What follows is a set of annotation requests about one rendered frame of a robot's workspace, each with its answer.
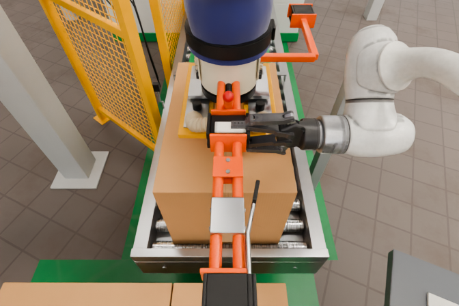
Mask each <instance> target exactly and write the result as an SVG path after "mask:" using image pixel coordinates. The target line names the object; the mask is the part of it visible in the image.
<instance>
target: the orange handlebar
mask: <svg viewBox="0 0 459 306"><path fill-rule="evenodd" d="M300 25H301V29H302V32H303V36H304V39H305V42H306V45H307V49H308V51H309V53H265V54H264V55H263V56H262V57H260V59H261V62H315V60H317V59H318V56H319V54H318V50H317V48H316V45H315V42H314V39H313V36H312V34H311V30H310V28H309V25H308V22H307V19H306V18H302V19H301V21H300ZM224 92H225V83H224V82H222V81H219V82H218V83H217V109H225V107H224V103H223V97H222V96H223V93H224ZM232 93H233V94H234V101H233V107H232V109H241V108H240V82H239V81H234V82H233V83H232ZM212 177H213V182H212V197H223V184H232V197H244V192H243V159H242V144H241V142H239V141H236V142H233V144H232V156H224V143H223V142H221V141H218V142H216V143H215V144H214V157H213V170H212ZM232 242H233V268H246V255H245V235H241V234H237V235H234V236H232ZM209 268H222V236H221V235H218V234H213V235H210V253H209Z"/></svg>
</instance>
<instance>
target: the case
mask: <svg viewBox="0 0 459 306"><path fill-rule="evenodd" d="M189 64H190V63H178V67H177V71H176V77H175V81H174V85H173V91H172V95H171V102H170V106H169V112H168V116H167V122H166V126H165V132H164V136H163V142H162V146H161V153H160V156H159V160H158V167H157V170H156V177H155V181H154V187H153V191H152V193H153V195H154V198H155V200H156V203H157V205H158V207H159V210H160V212H161V214H162V216H163V219H164V221H165V224H166V226H167V229H168V230H169V233H170V236H171V238H172V240H173V243H174V244H210V231H209V227H210V208H211V199H212V182H213V177H212V170H213V157H214V152H211V151H210V148H207V139H197V138H179V137H178V129H179V124H180V116H181V111H182V103H183V98H184V91H185V85H186V78H187V73H188V68H189ZM264 64H269V66H270V75H271V81H272V86H273V95H274V100H275V108H276V113H283V105H282V101H281V93H280V89H279V82H278V77H277V69H276V65H275V63H264ZM242 159H243V192H244V201H245V209H246V212H245V226H246V228H247V223H248V220H249V213H250V210H251V204H252V199H253V192H254V188H255V182H256V180H259V181H260V186H259V191H258V198H257V201H256V206H255V211H254V215H253V222H252V226H251V232H250V243H251V244H279V241H280V238H281V235H282V233H283V230H284V227H285V225H286V222H287V220H288V217H289V214H290V211H291V209H292V206H293V203H294V200H295V198H296V195H297V188H296V180H295V177H294V169H293V164H292V157H291V153H290V148H288V149H287V150H286V154H285V155H281V154H277V153H258V152H247V151H246V152H243V153H242ZM223 197H232V184H223Z"/></svg>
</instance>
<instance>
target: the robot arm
mask: <svg viewBox="0 0 459 306"><path fill-rule="evenodd" d="M416 78H428V79H432V80H434V81H436V82H438V83H440V84H441V85H444V86H445V87H446V88H448V89H450V90H451V91H452V92H454V93H455V94H457V95H459V53H455V52H453V51H449V50H446V49H443V48H434V47H412V48H409V47H408V46H407V45H406V44H405V43H403V42H400V41H398V39H397V36H396V35H395V34H394V32H393V31H392V30H391V29H390V28H389V27H386V26H384V25H370V26H367V27H364V28H362V29H361V30H359V31H358V32H357V33H356V34H355V35H354V36H353V37H352V40H351V41H350V44H349V45H348V50H347V53H346V60H345V66H344V91H345V107H344V113H343V115H319V116H318V117H317V119H316V118H302V119H300V120H299V121H298V120H296V119H294V113H293V111H286V112H283V113H251V114H249V116H248V117H246V118H245V121H231V122H215V127H214V132H215V133H246V130H250V131H253V132H259V133H269V134H270V135H258V136H252V137H250V140H249V148H246V151H247V152H258V153H277V154H281V155H285V154H286V150H287V149H288V148H293V147H298V148H300V149H301V150H317V152H318V153H321V154H349V155H351V156H358V157H379V156H391V155H395V154H400V153H403V152H405V151H407V150H408V149H409V148H410V147H411V146H412V144H413V142H414V140H415V126H414V124H413V123H412V122H411V121H410V120H409V119H408V118H407V117H405V116H403V115H402V114H399V113H396V110H395V105H394V96H395V93H396V92H398V91H400V90H403V89H405V88H406V87H407V86H408V85H409V84H410V83H411V81H412V79H416ZM276 139H277V140H276Z"/></svg>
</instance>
